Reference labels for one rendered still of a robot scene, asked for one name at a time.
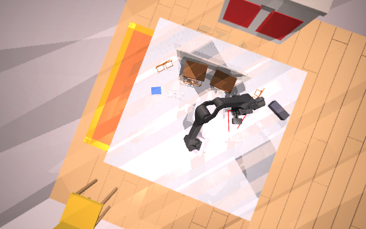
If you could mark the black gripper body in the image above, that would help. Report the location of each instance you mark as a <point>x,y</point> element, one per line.
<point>236,120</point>

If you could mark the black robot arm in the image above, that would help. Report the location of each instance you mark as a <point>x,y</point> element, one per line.
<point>245,103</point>

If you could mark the blue flat slab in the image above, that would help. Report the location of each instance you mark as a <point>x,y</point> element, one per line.
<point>155,90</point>

